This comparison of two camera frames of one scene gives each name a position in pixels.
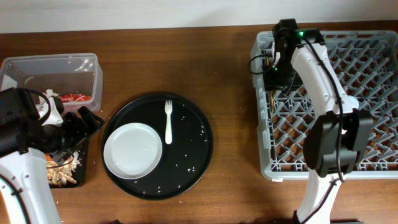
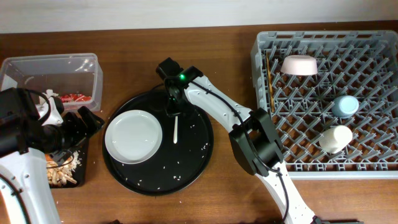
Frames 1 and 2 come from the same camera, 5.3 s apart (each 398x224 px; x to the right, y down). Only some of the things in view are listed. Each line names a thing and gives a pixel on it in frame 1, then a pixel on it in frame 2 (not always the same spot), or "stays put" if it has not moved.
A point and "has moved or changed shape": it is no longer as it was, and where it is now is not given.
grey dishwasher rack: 367,62 stays put
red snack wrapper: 70,98 stays put
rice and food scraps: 59,175 stays put
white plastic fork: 168,109 to 175,130
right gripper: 270,83 to 170,107
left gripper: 79,131 stays put
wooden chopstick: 272,96 stays put
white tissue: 48,93 stays put
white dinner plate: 132,150 has moved or changed shape
